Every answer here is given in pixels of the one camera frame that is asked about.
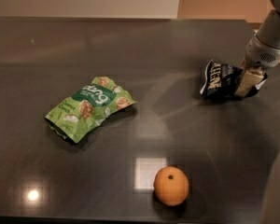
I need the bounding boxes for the blue chip bag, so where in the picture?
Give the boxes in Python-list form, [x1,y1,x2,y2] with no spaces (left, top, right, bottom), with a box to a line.
[199,59,268,100]

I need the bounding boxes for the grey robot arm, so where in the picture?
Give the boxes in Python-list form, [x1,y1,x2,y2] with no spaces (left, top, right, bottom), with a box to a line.
[235,0,280,97]

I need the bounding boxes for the green snack bag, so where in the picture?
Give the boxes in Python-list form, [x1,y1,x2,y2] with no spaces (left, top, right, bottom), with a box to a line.
[45,77,135,144]

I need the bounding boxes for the orange fruit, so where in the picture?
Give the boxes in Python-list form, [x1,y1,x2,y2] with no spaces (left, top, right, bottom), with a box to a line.
[153,166,189,206]

